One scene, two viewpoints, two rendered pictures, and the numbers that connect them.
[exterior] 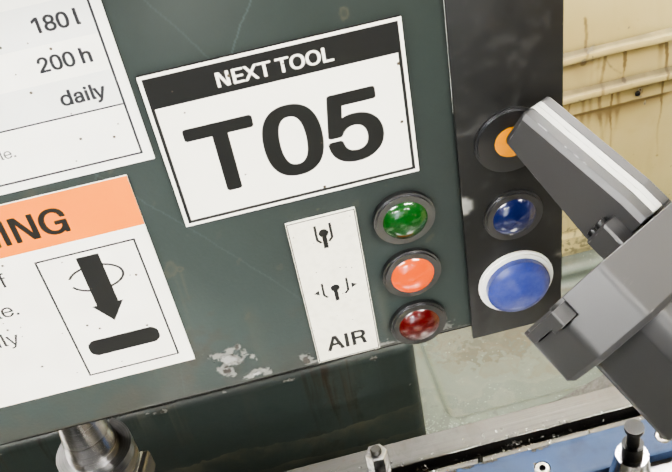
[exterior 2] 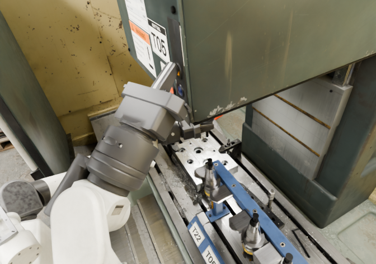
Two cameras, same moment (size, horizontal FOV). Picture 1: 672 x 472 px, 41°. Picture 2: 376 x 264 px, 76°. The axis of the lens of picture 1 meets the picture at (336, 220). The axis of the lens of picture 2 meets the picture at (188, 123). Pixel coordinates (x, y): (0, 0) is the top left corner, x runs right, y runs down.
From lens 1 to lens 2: 0.49 m
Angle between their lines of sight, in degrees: 55
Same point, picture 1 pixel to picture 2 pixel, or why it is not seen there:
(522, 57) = (177, 52)
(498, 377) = (367, 250)
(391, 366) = (324, 199)
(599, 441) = (271, 225)
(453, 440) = (301, 220)
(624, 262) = (130, 84)
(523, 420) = (322, 240)
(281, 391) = (295, 173)
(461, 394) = (350, 237)
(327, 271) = not seen: hidden behind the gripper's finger
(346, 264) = not seen: hidden behind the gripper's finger
